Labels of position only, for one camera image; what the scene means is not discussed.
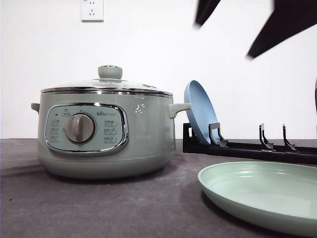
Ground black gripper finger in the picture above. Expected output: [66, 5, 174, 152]
[246, 0, 317, 57]
[193, 0, 221, 29]

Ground glass pot lid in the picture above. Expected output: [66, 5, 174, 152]
[40, 65, 173, 97]

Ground green plate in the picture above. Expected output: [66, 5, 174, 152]
[197, 162, 317, 237]

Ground blue plate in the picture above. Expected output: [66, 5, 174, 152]
[184, 80, 220, 145]

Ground black plate rack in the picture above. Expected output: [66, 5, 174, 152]
[183, 122, 317, 164]

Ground green electric steamer pot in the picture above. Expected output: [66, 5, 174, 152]
[31, 86, 191, 179]

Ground white wall socket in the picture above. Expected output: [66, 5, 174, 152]
[81, 0, 104, 23]

